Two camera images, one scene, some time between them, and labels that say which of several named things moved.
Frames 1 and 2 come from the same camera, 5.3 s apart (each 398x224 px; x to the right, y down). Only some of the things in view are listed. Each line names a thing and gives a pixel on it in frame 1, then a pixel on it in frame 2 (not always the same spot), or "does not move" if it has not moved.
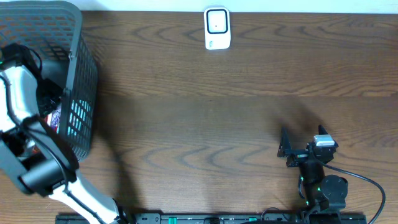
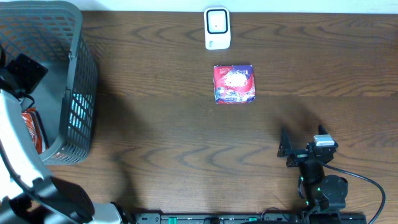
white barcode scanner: (217, 28) does not move
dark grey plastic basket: (55, 31) does not move
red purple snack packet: (53, 119) to (234, 83)
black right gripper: (297, 155) does not move
